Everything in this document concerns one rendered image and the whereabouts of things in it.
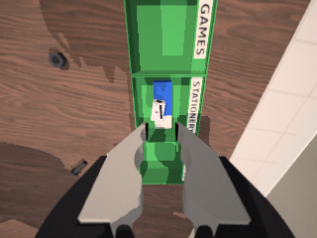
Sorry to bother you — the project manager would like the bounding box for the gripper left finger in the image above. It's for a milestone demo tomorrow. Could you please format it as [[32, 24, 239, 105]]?
[[35, 122, 149, 238]]

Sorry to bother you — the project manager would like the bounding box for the dark grey hex nut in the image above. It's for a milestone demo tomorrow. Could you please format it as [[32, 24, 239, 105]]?
[[49, 53, 67, 67]]

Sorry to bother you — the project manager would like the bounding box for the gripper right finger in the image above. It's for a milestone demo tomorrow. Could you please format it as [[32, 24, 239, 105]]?
[[175, 122, 295, 238]]

